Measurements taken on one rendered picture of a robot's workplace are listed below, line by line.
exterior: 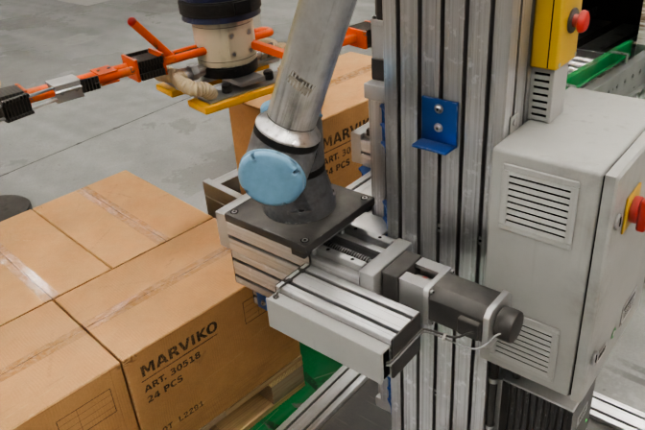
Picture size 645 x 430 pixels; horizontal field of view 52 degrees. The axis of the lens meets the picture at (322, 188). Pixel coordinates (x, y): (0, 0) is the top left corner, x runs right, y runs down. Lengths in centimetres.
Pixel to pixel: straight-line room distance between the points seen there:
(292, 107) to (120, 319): 107
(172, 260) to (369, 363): 112
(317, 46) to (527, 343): 67
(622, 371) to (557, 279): 140
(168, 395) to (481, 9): 137
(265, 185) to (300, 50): 24
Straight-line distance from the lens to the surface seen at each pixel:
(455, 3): 115
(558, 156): 112
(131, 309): 200
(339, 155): 209
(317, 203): 129
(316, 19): 102
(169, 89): 195
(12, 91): 171
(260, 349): 216
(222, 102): 180
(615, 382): 254
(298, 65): 104
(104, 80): 176
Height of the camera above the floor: 172
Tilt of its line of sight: 29 degrees down
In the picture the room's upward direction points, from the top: 4 degrees counter-clockwise
